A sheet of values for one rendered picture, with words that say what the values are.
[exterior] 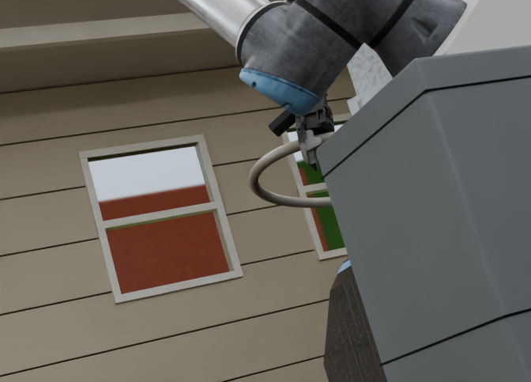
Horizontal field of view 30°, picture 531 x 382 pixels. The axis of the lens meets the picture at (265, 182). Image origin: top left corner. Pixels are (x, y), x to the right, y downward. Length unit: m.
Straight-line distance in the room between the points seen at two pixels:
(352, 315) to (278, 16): 1.24
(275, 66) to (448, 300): 0.53
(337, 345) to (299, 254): 6.56
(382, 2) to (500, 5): 0.20
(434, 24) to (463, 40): 0.10
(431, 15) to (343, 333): 1.37
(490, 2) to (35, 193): 7.48
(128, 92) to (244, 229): 1.72
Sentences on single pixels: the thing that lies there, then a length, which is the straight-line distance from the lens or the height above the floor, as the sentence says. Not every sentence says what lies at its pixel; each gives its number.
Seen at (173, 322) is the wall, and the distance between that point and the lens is 8.95.
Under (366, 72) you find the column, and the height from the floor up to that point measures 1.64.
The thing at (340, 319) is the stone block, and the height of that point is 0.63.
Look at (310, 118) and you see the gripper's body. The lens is 2.56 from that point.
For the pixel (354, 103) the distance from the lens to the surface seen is 4.01.
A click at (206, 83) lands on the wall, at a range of 9.85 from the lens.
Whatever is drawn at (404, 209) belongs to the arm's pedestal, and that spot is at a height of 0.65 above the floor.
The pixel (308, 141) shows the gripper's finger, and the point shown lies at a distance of 2.53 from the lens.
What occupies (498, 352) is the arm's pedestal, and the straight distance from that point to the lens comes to 1.54.
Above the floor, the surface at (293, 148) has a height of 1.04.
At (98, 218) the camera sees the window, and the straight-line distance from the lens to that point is 9.01.
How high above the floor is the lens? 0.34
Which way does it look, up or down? 14 degrees up
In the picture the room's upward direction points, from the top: 17 degrees counter-clockwise
